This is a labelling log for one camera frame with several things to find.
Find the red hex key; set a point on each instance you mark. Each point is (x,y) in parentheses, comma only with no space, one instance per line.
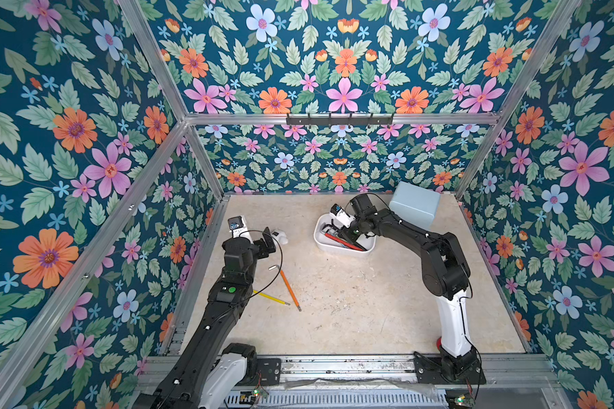
(344,243)

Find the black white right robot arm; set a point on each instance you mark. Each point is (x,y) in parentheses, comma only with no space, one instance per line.
(445,273)

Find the small white figurine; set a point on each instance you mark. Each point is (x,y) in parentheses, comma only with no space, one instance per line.
(280,236)

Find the orange hex key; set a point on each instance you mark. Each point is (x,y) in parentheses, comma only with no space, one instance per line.
(287,284)

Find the white slotted cable duct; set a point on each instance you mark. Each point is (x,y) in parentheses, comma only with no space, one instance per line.
(334,399)

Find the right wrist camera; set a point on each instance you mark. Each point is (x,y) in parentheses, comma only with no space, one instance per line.
(341,216)

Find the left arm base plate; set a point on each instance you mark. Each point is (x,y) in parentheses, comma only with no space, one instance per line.
(263,372)

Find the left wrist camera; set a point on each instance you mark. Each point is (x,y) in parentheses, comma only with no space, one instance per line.
(238,227)

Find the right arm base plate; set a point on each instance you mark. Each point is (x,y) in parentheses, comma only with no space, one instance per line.
(435,369)

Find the black hook rail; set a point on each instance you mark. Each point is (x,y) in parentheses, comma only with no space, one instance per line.
(352,119)

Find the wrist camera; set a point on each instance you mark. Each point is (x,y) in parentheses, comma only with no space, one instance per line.
(341,216)
(238,227)

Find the white storage box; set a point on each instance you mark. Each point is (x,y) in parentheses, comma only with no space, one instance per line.
(329,245)

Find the yellow hex key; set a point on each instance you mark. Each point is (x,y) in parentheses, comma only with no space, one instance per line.
(273,299)

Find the light blue cube box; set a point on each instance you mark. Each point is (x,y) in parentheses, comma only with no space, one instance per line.
(415,205)

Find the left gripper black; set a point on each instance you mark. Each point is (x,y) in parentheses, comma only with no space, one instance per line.
(263,251)

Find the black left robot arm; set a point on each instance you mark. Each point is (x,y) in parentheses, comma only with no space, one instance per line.
(206,371)

